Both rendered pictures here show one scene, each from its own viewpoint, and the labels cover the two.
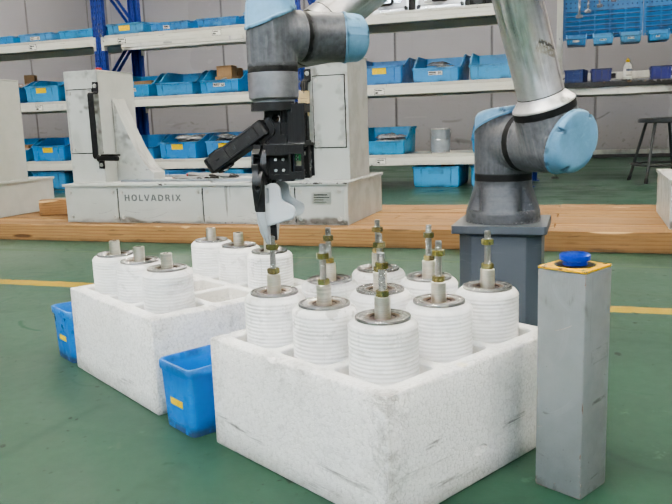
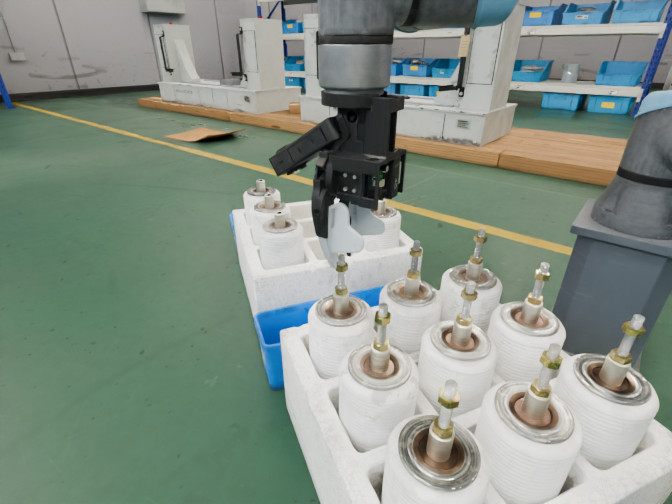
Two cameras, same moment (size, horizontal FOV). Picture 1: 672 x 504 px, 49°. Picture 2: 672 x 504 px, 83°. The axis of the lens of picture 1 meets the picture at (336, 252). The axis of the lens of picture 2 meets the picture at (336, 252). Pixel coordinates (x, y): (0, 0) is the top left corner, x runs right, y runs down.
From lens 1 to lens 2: 0.72 m
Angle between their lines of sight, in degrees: 26
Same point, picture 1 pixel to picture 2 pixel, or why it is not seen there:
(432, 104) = (570, 41)
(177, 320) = (278, 278)
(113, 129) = not seen: hidden behind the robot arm
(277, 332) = (333, 359)
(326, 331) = (369, 413)
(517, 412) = not seen: outside the picture
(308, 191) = (454, 117)
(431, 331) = (509, 463)
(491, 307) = (610, 423)
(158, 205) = not seen: hidden behind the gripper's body
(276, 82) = (350, 64)
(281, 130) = (358, 134)
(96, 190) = (317, 101)
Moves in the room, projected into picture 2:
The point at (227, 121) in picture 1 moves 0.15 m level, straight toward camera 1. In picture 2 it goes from (423, 48) to (423, 48)
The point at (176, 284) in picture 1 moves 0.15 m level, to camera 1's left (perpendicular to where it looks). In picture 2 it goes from (282, 245) to (220, 234)
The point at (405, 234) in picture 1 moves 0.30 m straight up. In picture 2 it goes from (523, 161) to (537, 100)
